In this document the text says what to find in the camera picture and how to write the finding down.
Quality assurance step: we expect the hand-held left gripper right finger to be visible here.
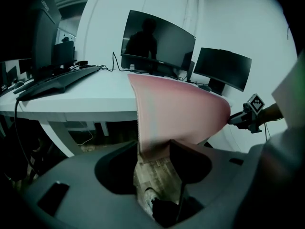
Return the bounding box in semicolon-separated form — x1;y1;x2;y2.
168;139;265;229

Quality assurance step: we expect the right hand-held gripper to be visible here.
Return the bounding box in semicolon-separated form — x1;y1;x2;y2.
227;93;266;135

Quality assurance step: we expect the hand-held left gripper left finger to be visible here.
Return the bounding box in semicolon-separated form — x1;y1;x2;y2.
22;141;163;229

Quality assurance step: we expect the pink and black desk mat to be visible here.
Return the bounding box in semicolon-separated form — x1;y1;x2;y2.
127;73;231;163

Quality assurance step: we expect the person's right forearm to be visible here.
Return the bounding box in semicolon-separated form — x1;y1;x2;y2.
258;103;285;126

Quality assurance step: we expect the flat black monitor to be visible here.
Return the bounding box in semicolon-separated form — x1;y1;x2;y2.
193;47;253;96

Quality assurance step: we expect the person's white shoe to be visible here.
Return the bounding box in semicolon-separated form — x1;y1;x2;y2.
143;187;158;216

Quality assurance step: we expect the wide curved black monitor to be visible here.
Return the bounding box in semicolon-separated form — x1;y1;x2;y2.
120;10;197;77

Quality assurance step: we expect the black keyboard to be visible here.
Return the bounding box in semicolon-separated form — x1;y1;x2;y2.
16;65;101;102

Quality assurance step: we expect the small black monitor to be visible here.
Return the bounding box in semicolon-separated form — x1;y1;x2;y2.
53;41;75;71

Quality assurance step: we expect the black monitor with tall stand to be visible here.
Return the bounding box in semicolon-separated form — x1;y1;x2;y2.
13;0;62;94

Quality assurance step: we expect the white cable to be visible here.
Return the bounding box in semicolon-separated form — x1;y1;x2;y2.
75;128;94;147

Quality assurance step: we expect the black cable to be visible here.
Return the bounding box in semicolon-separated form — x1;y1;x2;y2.
111;51;131;73

